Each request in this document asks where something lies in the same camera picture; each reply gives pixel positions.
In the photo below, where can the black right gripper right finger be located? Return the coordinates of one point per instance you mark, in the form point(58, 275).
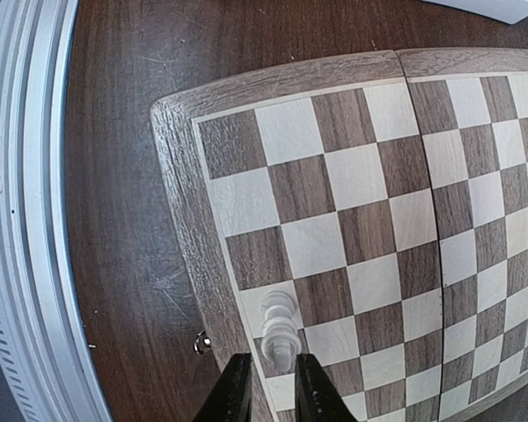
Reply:
point(316, 398)

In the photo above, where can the white chess king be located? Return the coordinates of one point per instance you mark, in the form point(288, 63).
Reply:
point(280, 343)

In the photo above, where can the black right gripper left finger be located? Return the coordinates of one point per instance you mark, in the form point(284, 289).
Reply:
point(230, 400)

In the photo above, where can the white compartment tray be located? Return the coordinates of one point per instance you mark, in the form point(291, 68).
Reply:
point(506, 11)

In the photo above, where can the wooden chess board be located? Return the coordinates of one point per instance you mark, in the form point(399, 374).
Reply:
point(387, 194)

